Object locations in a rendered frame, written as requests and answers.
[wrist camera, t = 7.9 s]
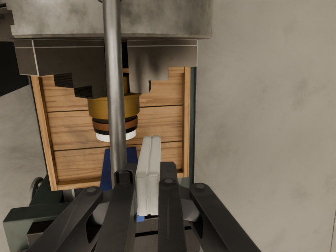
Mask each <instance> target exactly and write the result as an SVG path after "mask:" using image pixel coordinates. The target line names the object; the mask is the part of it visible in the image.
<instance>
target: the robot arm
mask: <svg viewBox="0 0 336 252"><path fill-rule="evenodd" d="M114 183H115V186H114V189H111V190H108V191H103V190H102V188H100V187H97V186H92V187H88V188H86V189H84V190H83V191H82V192H81V193H80V194H79V195H78V196H77V197H76V198H75V199H74V200H73V202H72V203H71V204H70V205H69V206H68V207H67V208H66V209H65V210H64V211H63V212H62V213H61V214H60V215H59V217H58V218H57V219H56V220H55V221H54V222H53V223H52V224H51V225H50V226H49V227H48V228H47V229H46V230H45V232H44V233H43V234H42V235H41V236H40V237H39V238H38V239H37V240H36V241H35V242H34V243H33V244H32V245H31V247H30V248H29V249H28V250H27V251H26V252H91V251H92V249H93V248H94V246H95V244H96V243H97V245H96V248H95V251H94V252H134V244H135V235H136V227H137V219H138V216H137V215H139V216H140V217H144V216H148V215H149V214H151V216H158V252H188V248H187V240H186V232H185V224H184V220H186V221H189V224H190V226H191V228H192V230H193V232H194V234H195V236H196V238H197V240H198V242H199V244H200V246H201V248H202V250H203V251H204V252H261V250H260V249H259V248H258V247H257V245H256V244H255V243H254V242H253V240H252V239H251V238H250V237H249V235H248V234H247V233H246V232H245V230H244V229H243V228H242V227H241V225H240V224H239V223H238V222H237V220H236V219H235V218H234V217H233V215H232V214H231V213H230V211H229V210H228V209H227V208H226V206H225V205H224V204H223V203H222V201H221V200H220V199H219V198H218V196H217V195H216V194H215V193H214V191H213V190H212V189H211V188H210V187H209V186H208V185H207V184H204V183H195V184H192V185H191V186H190V188H186V187H183V186H181V185H180V184H179V182H178V174H177V165H176V164H175V163H174V162H173V161H171V162H162V151H161V137H160V136H159V135H154V136H153V137H151V136H145V137H143V142H142V147H141V152H140V156H139V161H138V163H128V164H127V165H125V166H124V168H123V169H121V170H118V171H116V172H115V173H114Z"/></svg>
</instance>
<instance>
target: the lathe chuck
mask: <svg viewBox="0 0 336 252"><path fill-rule="evenodd" d="M5 7H7V10H10V11H12V13H13V19H14V24H15V25H11V26H10V27H11V32H12V35H13V36H14V37H15V38H16V39H59V40H105V33H104V13H103V3H101V2H99V1H98V0H0V8H5ZM213 13H214V0H122V1H121V2H120V19H121V42H127V40H185V39H198V40H207V39H211V38H212V37H213Z"/></svg>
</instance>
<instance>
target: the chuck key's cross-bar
mask: <svg viewBox="0 0 336 252"><path fill-rule="evenodd" d="M102 3H103V23H104V42H105V62H106V82H107V101H108V121H109V140H110V160H111V180H112V189H114V187H115V178H114V173H115V172H117V171H118V170H122V169H124V166H126V165H127V164H128V162H127V141H126V120H125V99H124V77H123V56H122V34H121V4H120V0H102Z"/></svg>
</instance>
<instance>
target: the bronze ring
mask: <svg viewBox="0 0 336 252"><path fill-rule="evenodd" d="M123 87H124V109H125V130H126V134H128V133H131V132H133V131H135V130H136V129H137V128H138V116H137V115H138V114H139V113H140V96H141V95H142V93H130V76H129V73H123ZM86 99H87V98H86ZM87 101H88V110H89V116H91V117H92V118H93V119H92V123H93V127H94V131H95V132H96V133H97V134H100V135H105V136H109V135H110V131H109V112H108V97H107V96H106V97H101V98H97V99H87Z"/></svg>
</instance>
